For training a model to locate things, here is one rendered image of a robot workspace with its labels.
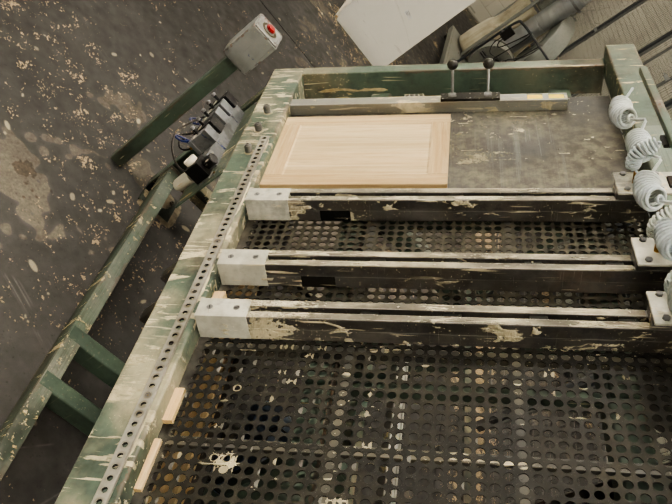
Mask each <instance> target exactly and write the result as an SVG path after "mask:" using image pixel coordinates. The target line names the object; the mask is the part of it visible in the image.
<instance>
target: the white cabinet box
mask: <svg viewBox="0 0 672 504"><path fill-rule="evenodd" d="M475 1H476V0H346V1H345V2H344V4H343V5H342V6H341V8H340V9H339V11H338V12H337V13H336V15H335V17H336V18H337V21H338V22H339V23H340V24H341V26H342V27H343V28H344V30H345V31H346V32H347V33H348V35H349V36H350V37H351V39H352V40H353V41H354V42H355V44H356V45H357V46H358V48H359V49H360V50H361V51H362V53H363V54H364V55H365V56H366V58H367V59H368V60H369V62H370V63H371V64H372V65H373V66H384V65H389V64H390V63H391V62H393V61H394V60H395V59H397V58H398V57H399V56H401V55H402V54H404V53H405V52H406V51H408V50H409V49H410V48H412V47H413V46H414V45H416V44H417V43H419V42H420V41H421V40H423V39H424V38H425V37H427V36H428V35H430V34H431V33H432V32H434V31H435V30H436V29H438V28H439V27H440V26H442V25H443V24H445V23H446V22H447V21H449V20H450V19H451V18H453V17H454V16H455V15H457V14H458V13H460V12H461V11H462V10H464V9H465V8H466V7H468V6H469V5H470V4H472V3H473V2H475Z"/></svg>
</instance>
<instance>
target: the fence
mask: <svg viewBox="0 0 672 504"><path fill-rule="evenodd" d="M549 94H564V98H549V96H548V95H549ZM527 95H542V97H543V98H541V99H527ZM440 98H441V96H407V97H366V98H324V99H292V101H291V104H290V111H291V115H339V114H388V113H438V112H488V111H537V110H567V104H568V97H567V93H531V94H500V100H499V101H455V102H441V101H440Z"/></svg>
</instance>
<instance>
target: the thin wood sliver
mask: <svg viewBox="0 0 672 504"><path fill-rule="evenodd" d="M161 444H162V439H159V438H155V439H154V441H153V443H152V446H151V448H150V451H149V453H148V455H147V458H146V460H145V463H144V465H143V467H142V470H141V472H140V475H139V477H138V479H137V482H136V484H135V486H134V491H135V492H142V491H143V488H144V486H145V483H146V481H147V479H148V476H149V474H150V471H151V469H152V466H153V464H154V461H155V459H156V456H157V454H158V451H159V449H160V447H161Z"/></svg>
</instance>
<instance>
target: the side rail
mask: <svg viewBox="0 0 672 504"><path fill-rule="evenodd" d="M604 67H605V64H604V63H603V60H602V59H573V60H542V61H510V62H494V66H493V68H491V69H490V92H500V94H531V93H548V90H550V89H570V92H571V94H588V93H601V92H602V86H603V78H604V76H603V70H604ZM302 76H303V80H304V86H303V87H304V94H305V99H324V98H366V97H371V95H372V94H375V93H390V94H392V97H404V94H424V96H441V93H451V70H449V69H448V67H447V64H416V65H384V66H353V67H322V68H305V69H304V71H303V73H302ZM454 92H456V93H462V92H487V69H485V68H484V66H483V62H479V63H458V67H457V69H455V70H454Z"/></svg>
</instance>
